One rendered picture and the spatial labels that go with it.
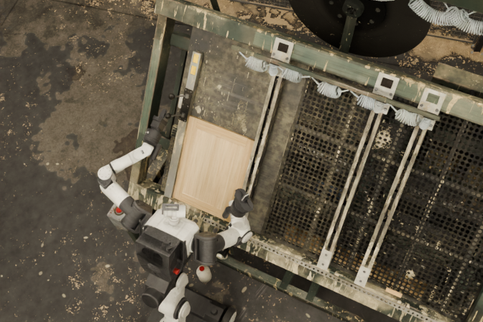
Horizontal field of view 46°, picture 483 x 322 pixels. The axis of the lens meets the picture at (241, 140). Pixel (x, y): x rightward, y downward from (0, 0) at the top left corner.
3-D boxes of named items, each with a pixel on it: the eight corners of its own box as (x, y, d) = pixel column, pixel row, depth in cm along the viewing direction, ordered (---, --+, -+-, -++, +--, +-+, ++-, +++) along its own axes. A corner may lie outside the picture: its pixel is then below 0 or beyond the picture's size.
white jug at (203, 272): (196, 279, 423) (192, 272, 405) (202, 267, 427) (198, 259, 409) (208, 285, 420) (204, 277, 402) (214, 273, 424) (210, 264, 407)
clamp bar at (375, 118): (316, 259, 333) (304, 279, 312) (383, 67, 285) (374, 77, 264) (332, 266, 331) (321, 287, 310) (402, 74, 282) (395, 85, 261)
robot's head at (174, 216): (185, 223, 299) (185, 211, 293) (164, 223, 297) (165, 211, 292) (185, 214, 304) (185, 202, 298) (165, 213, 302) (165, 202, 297)
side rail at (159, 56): (138, 175, 374) (129, 181, 364) (167, 9, 329) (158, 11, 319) (146, 178, 372) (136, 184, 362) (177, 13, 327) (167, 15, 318)
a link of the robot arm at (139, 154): (148, 143, 328) (127, 154, 326) (149, 142, 320) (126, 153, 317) (153, 153, 329) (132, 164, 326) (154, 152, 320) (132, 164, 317)
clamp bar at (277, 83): (232, 221, 348) (215, 239, 327) (282, 34, 300) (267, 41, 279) (247, 228, 346) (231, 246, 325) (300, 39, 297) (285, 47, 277)
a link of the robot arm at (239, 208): (242, 214, 275) (237, 222, 286) (259, 206, 279) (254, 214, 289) (229, 192, 279) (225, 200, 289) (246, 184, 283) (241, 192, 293)
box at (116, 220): (113, 225, 367) (106, 215, 352) (123, 210, 372) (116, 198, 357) (129, 233, 364) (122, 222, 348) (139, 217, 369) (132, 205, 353)
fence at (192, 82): (167, 192, 362) (163, 195, 358) (196, 49, 323) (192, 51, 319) (173, 195, 360) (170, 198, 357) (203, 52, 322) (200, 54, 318)
